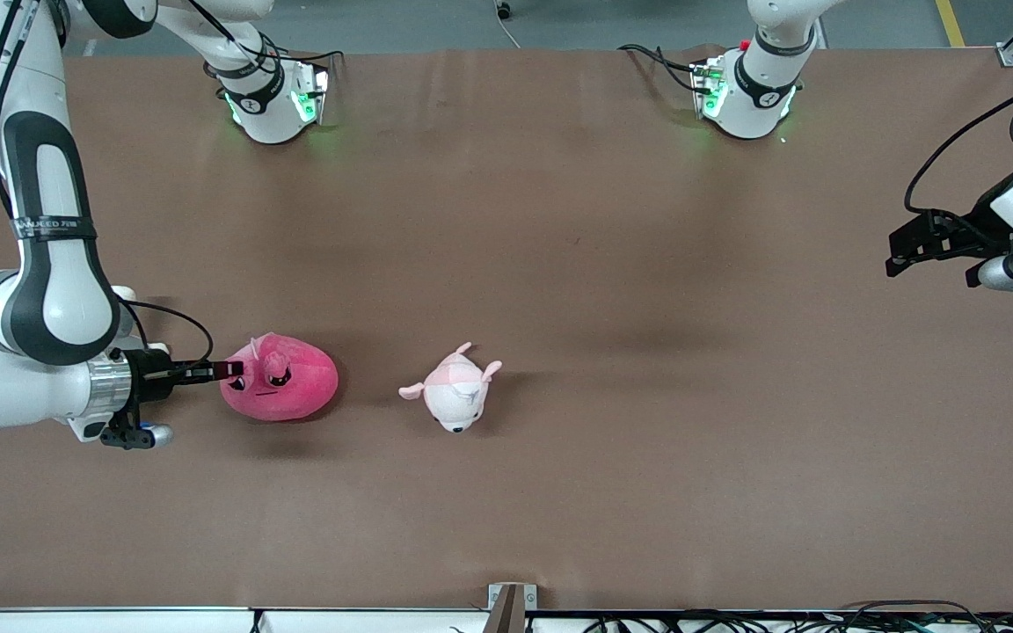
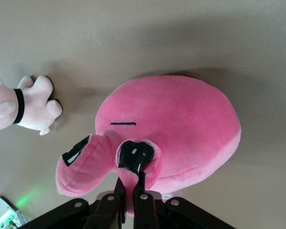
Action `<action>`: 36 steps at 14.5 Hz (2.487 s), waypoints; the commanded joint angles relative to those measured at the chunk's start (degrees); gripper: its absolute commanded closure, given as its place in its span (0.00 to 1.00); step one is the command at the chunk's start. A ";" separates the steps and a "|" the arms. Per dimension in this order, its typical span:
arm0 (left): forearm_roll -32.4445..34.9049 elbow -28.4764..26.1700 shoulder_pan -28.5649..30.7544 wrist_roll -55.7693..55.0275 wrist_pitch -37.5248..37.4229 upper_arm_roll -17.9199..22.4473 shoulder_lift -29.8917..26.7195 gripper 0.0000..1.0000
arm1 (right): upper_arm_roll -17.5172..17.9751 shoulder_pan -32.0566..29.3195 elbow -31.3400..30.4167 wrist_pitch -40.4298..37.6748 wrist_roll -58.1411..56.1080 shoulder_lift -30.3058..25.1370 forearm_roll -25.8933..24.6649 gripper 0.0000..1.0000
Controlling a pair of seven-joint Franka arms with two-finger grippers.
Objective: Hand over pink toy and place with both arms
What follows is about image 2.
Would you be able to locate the light pink white plush toy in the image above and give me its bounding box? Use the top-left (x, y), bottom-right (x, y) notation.
top-left (0, 73), bottom-right (63, 136)

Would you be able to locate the hot pink plush toy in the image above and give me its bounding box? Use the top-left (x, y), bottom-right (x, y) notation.
top-left (55, 75), bottom-right (243, 217)

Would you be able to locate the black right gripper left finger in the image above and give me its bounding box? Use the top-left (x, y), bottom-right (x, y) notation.
top-left (84, 177), bottom-right (125, 229)

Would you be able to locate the right arm base control box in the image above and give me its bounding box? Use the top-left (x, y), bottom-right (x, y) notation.
top-left (0, 195), bottom-right (27, 229)

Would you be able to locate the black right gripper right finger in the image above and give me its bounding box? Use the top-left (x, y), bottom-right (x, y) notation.
top-left (133, 173), bottom-right (161, 229)

